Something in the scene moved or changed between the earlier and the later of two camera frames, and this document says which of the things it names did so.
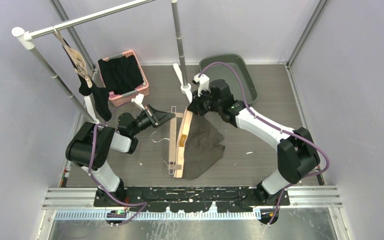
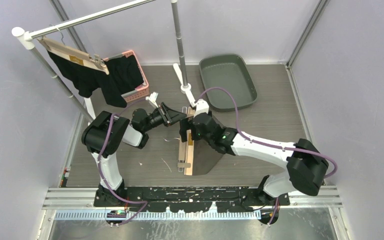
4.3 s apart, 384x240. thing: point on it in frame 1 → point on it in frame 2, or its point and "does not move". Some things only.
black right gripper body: (205, 103) → (186, 124)
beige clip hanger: (172, 166) → (186, 149)
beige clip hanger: (76, 58) → (72, 51)
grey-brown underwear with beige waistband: (199, 146) does not move
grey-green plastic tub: (224, 72) does not move
